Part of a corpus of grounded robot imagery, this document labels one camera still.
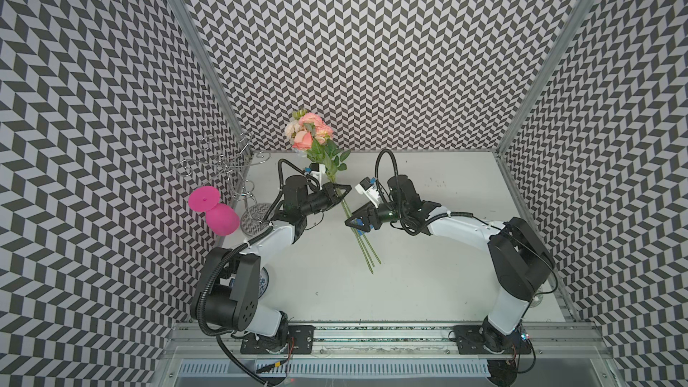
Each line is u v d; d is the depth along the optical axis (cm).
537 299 47
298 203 67
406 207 68
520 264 47
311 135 81
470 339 73
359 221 76
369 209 72
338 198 77
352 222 75
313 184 75
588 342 76
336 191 79
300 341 73
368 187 74
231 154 111
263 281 80
